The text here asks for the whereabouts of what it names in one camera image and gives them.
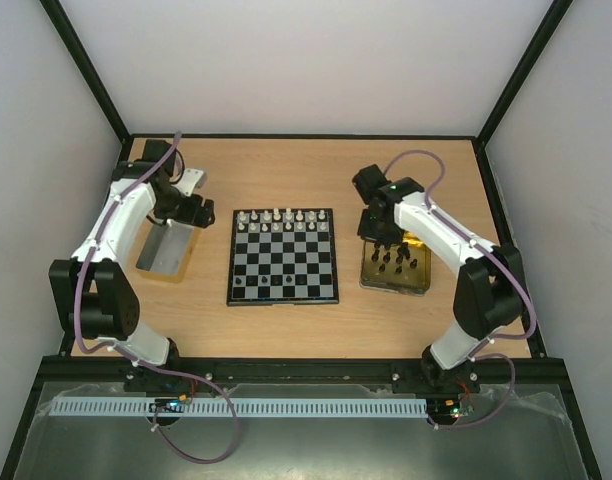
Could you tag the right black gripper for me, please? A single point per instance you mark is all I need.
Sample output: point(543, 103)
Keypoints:
point(378, 233)

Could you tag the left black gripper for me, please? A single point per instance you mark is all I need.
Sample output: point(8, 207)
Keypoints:
point(192, 215)

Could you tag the silver gold tin lid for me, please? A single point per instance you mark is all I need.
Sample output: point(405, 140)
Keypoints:
point(166, 251)

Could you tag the gold tin with black pieces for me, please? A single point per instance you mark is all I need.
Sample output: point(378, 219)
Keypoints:
point(403, 268)

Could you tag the black silver chess board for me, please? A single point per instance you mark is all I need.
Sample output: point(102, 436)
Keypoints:
point(298, 244)

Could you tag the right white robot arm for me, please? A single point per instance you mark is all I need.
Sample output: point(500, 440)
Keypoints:
point(491, 301)

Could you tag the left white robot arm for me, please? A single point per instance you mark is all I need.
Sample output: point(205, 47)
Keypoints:
point(94, 299)

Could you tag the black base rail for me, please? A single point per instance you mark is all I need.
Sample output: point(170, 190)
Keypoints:
point(402, 376)

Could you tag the white slotted cable duct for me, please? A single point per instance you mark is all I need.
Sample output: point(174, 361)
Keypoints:
point(242, 407)

